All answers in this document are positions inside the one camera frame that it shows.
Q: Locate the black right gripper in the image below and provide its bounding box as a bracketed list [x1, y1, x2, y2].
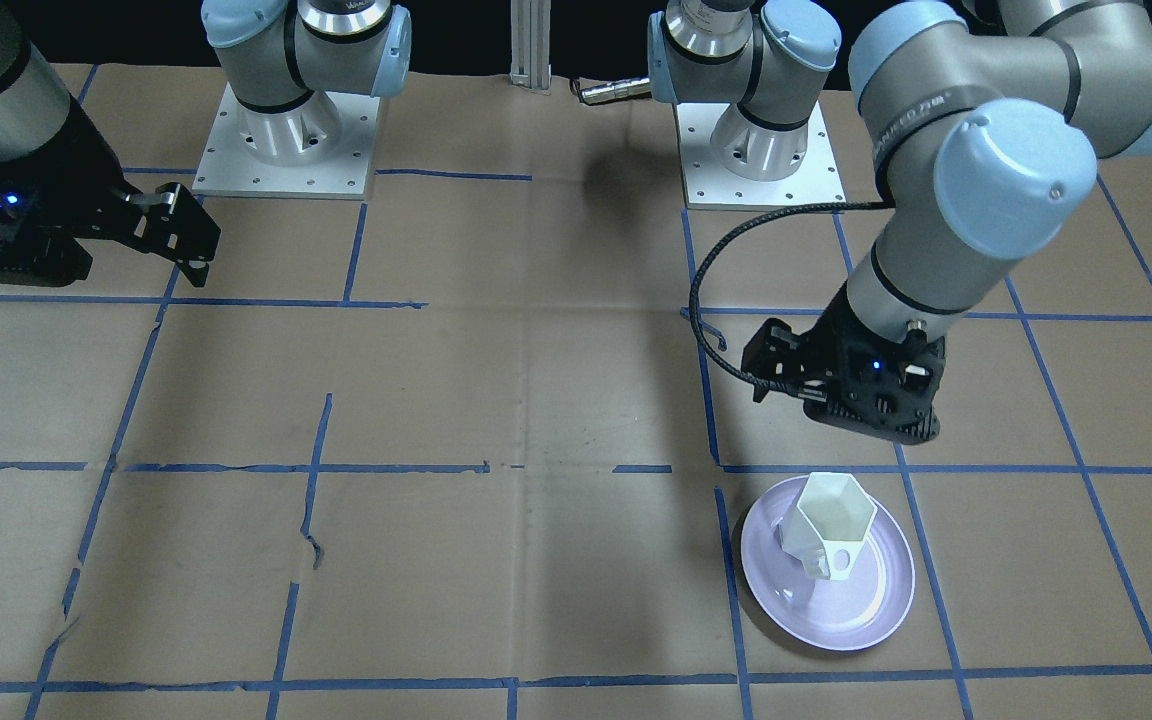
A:
[0, 100, 221, 288]

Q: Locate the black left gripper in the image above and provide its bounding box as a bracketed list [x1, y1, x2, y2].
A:
[741, 290, 945, 444]

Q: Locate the white faceted cup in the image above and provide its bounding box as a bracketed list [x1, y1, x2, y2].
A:
[776, 471, 877, 582]

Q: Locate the lavender plate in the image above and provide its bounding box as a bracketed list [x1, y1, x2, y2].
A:
[740, 471, 916, 652]

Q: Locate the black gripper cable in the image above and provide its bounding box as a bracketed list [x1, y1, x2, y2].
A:
[688, 200, 897, 393]

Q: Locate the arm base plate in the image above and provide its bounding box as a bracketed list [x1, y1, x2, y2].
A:
[675, 103, 846, 211]
[192, 88, 385, 200]

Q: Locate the aluminium frame post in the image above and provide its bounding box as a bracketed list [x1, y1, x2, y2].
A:
[508, 0, 552, 94]

